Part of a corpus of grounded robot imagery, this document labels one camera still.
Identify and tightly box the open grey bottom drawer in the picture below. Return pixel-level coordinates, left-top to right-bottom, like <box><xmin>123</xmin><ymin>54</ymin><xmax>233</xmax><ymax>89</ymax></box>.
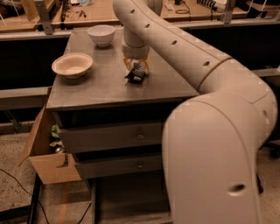
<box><xmin>92</xmin><ymin>171</ymin><xmax>172</xmax><ymax>224</ymax></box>

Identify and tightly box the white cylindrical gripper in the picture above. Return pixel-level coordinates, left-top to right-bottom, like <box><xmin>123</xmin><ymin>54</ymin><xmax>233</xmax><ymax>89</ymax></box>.
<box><xmin>122</xmin><ymin>40</ymin><xmax>150</xmax><ymax>74</ymax></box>

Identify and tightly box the black floor cable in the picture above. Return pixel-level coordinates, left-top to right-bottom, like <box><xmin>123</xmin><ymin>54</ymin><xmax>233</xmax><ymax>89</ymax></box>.
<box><xmin>0</xmin><ymin>167</ymin><xmax>93</xmax><ymax>224</ymax></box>

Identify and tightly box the wooden background workbench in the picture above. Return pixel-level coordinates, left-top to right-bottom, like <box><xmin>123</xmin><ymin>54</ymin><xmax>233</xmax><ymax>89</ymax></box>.
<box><xmin>0</xmin><ymin>0</ymin><xmax>280</xmax><ymax>33</ymax></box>

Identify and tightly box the grey top drawer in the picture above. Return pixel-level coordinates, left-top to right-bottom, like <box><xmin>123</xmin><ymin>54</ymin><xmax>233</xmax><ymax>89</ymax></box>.
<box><xmin>59</xmin><ymin>121</ymin><xmax>162</xmax><ymax>153</ymax></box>

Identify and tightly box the grey wooden drawer cabinet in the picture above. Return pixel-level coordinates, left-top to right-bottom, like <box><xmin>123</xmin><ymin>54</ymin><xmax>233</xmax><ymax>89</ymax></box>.
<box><xmin>45</xmin><ymin>26</ymin><xmax>200</xmax><ymax>224</ymax></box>

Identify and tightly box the beige shallow bowl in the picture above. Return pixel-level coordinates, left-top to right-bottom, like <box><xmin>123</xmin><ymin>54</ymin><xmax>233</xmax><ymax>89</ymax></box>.
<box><xmin>52</xmin><ymin>53</ymin><xmax>93</xmax><ymax>79</ymax></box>

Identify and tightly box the dark blue rxbar wrapper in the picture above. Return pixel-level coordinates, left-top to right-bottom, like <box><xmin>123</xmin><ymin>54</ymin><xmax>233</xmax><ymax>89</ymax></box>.
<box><xmin>125</xmin><ymin>63</ymin><xmax>146</xmax><ymax>83</ymax></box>

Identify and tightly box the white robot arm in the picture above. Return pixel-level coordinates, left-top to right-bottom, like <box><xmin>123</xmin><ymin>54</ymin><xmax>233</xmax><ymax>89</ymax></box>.
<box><xmin>113</xmin><ymin>0</ymin><xmax>277</xmax><ymax>224</ymax></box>

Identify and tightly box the grey middle drawer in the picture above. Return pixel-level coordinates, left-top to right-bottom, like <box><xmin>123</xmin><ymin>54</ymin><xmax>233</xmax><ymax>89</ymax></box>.
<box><xmin>75</xmin><ymin>153</ymin><xmax>162</xmax><ymax>179</ymax></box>

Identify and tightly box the brown cardboard box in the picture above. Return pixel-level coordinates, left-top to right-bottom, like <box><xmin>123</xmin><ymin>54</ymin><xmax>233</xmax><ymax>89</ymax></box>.
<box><xmin>18</xmin><ymin>87</ymin><xmax>82</xmax><ymax>186</ymax></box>

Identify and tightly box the white deep ceramic bowl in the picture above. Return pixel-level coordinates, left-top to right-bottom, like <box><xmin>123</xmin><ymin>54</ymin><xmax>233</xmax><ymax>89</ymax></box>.
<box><xmin>87</xmin><ymin>24</ymin><xmax>116</xmax><ymax>47</ymax></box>

